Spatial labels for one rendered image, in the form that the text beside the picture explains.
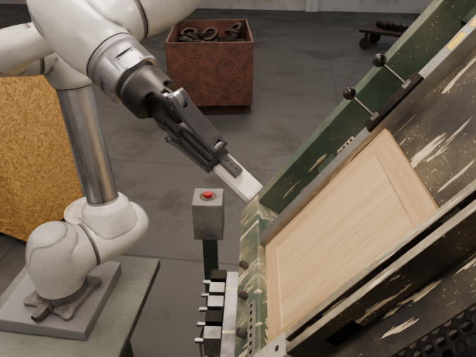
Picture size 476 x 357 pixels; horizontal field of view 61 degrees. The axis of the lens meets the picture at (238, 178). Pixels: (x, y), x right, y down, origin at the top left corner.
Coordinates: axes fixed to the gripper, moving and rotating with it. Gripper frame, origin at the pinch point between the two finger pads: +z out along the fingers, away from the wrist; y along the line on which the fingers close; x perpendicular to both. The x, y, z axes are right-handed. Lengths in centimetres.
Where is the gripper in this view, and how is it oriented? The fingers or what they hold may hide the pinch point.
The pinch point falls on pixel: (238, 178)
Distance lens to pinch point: 56.5
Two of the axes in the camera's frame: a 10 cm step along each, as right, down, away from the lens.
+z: 7.2, 6.8, -1.2
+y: 1.9, -3.6, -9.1
